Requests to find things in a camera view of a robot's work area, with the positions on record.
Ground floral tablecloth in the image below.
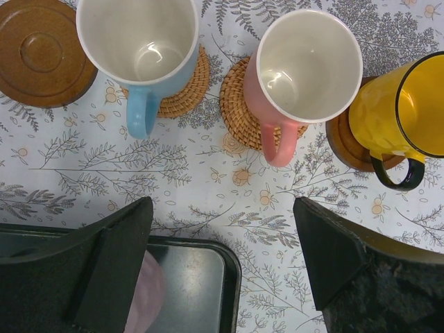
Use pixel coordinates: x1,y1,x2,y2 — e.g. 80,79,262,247
1,1,443,332

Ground light blue mug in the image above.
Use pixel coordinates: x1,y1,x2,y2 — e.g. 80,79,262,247
76,0,199,139

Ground light brown wooden coaster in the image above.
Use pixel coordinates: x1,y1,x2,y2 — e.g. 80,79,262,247
1,0,97,108

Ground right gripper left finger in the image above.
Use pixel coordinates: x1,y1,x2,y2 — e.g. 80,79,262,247
1,197,153,332

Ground woven rattan coaster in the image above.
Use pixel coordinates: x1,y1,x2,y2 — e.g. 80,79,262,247
219,57,309,151
119,44,212,119

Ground yellow glass mug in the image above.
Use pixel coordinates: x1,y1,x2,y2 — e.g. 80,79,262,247
348,51,443,191

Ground pink ceramic mug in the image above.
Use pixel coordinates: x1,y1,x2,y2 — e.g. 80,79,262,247
244,9,363,167

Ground black serving tray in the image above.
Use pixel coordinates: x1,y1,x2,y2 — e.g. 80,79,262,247
1,224,241,332

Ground purple glass mug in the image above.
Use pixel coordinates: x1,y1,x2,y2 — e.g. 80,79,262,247
124,251,165,333

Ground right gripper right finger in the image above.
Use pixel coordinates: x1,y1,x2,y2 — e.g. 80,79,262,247
293,197,443,332

